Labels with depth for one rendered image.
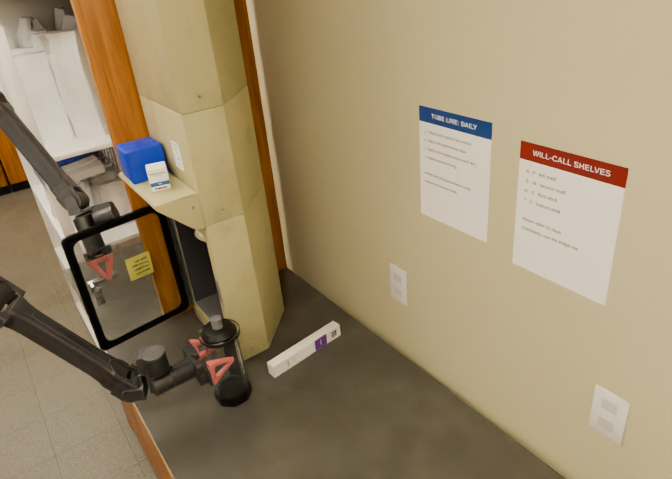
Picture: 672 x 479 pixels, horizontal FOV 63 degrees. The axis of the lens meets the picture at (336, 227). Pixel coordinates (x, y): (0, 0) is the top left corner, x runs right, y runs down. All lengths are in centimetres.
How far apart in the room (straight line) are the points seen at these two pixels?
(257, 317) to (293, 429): 36
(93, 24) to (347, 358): 116
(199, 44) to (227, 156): 28
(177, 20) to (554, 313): 103
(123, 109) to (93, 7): 27
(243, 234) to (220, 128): 30
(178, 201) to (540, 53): 89
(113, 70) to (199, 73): 38
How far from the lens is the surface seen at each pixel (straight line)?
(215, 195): 145
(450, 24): 118
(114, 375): 147
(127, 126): 173
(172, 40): 134
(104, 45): 168
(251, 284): 161
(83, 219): 179
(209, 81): 138
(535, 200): 113
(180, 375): 148
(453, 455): 144
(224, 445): 152
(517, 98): 110
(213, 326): 147
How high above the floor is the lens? 205
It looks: 28 degrees down
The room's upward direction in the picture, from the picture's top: 6 degrees counter-clockwise
